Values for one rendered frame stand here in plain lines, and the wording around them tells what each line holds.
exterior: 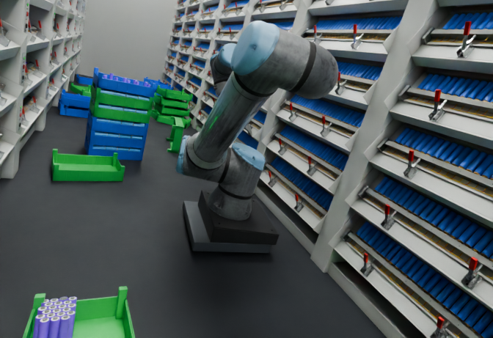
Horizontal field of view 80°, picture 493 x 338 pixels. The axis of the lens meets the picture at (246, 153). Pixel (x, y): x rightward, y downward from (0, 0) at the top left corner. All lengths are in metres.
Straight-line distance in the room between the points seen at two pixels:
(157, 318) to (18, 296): 0.35
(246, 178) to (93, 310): 0.63
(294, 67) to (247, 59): 0.10
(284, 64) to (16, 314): 0.85
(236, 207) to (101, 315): 0.57
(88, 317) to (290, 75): 0.76
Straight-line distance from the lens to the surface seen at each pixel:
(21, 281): 1.06
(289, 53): 0.63
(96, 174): 1.59
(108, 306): 0.93
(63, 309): 0.86
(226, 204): 1.18
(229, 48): 1.19
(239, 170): 1.13
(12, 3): 1.45
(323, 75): 0.67
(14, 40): 1.45
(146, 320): 0.94
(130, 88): 1.80
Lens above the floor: 0.69
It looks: 15 degrees down
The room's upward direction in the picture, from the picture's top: 16 degrees clockwise
